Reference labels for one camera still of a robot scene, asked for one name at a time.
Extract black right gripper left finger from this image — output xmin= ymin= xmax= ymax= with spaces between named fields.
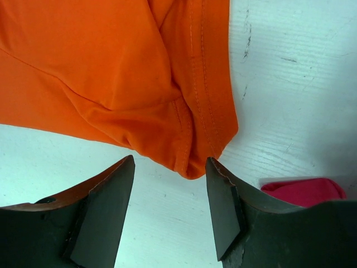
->
xmin=1 ymin=156 xmax=135 ymax=267

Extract crimson red t shirt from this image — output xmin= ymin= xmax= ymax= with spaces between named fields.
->
xmin=260 ymin=178 xmax=346 ymax=208

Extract orange t shirt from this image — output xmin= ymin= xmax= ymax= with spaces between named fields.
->
xmin=1 ymin=1 xmax=238 ymax=179

